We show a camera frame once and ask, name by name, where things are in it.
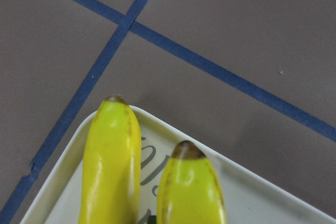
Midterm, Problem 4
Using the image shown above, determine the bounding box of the white bear tray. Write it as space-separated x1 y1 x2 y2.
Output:
22 107 335 223

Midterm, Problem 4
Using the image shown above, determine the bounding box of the yellow banana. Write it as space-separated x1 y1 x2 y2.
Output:
156 140 227 223
78 95 141 223

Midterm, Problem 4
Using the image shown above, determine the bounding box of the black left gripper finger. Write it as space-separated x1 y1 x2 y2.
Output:
147 216 156 224

